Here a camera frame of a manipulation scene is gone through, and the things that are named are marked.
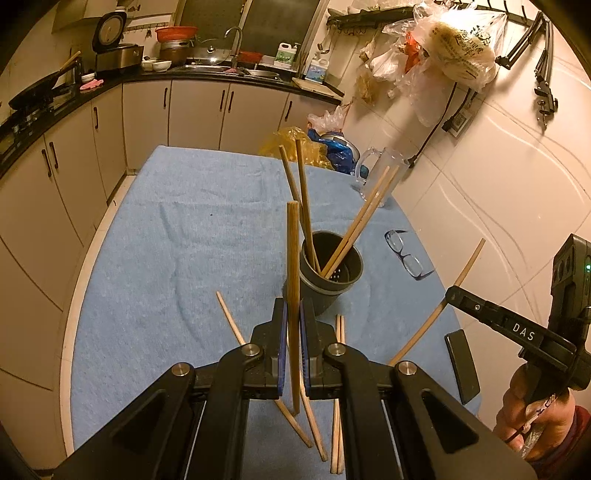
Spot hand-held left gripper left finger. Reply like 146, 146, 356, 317
51, 298, 289, 480

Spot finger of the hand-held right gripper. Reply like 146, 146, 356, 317
445, 285, 579, 360

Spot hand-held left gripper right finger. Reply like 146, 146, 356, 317
299, 299, 539, 480

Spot long wooden chopstick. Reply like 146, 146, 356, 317
286, 200, 302, 416
387, 238, 486, 367

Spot black utensil holder cup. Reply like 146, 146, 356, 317
298, 231, 365, 317

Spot bunch of wooden chopsticks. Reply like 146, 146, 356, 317
216, 137, 400, 476

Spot person's right forearm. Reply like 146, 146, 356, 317
538, 401, 591, 480

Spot person's right hand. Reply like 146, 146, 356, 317
492, 364, 578, 462

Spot dark-framed eyeglasses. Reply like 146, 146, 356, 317
384, 229, 435, 281

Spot black smartphone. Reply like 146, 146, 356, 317
444, 329, 482, 405

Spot blue towel table cover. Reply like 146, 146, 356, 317
69, 145, 483, 480

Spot clear glass mug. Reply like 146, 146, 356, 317
353, 147, 411, 208

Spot clear plastic bag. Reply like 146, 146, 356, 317
404, 69, 458, 127

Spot yellow plastic bag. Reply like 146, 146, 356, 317
259, 127, 333, 171

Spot crumpled white plastic bag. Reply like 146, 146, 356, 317
307, 107, 347, 136

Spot plastic bag of brown food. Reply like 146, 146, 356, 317
355, 69, 384, 106

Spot small white plastic bag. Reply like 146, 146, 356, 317
367, 44, 409, 84

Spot plastic bag with orange item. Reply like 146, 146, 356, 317
402, 28, 435, 77

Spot wooden cutting board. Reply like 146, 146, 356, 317
292, 76, 345, 99

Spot white bag of flatbreads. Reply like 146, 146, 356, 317
411, 4, 506, 90

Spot cream lower kitchen cabinets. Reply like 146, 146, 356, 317
0, 78, 342, 462

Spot white bottle blue label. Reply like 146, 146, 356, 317
305, 44, 328, 83

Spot white jug green label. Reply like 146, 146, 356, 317
274, 41, 301, 71

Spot steel kitchen sink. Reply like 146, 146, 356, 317
173, 62, 282, 79

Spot chrome faucet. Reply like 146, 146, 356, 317
224, 27, 245, 68

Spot glass pot lid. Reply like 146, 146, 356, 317
191, 41, 232, 65

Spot black kitchen countertop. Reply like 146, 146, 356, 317
0, 65, 345, 178

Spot steel cooking pot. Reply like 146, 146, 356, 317
159, 39, 195, 66

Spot dark kitchen window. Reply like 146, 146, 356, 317
178, 0, 331, 56

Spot red plastic basin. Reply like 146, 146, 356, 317
154, 25, 199, 44

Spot silver rice cooker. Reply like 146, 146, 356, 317
91, 11, 145, 75

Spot gas stove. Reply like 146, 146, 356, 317
0, 99, 61, 153

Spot black frying pan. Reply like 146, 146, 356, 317
8, 69, 77, 112

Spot wooden spatula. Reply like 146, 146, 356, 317
58, 50, 83, 77

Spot range hood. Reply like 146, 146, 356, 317
51, 0, 116, 33

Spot black power cable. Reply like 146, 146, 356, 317
406, 80, 478, 168

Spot wall power socket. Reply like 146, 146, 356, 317
445, 99, 481, 138

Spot black wall hook rack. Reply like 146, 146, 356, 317
325, 0, 532, 37

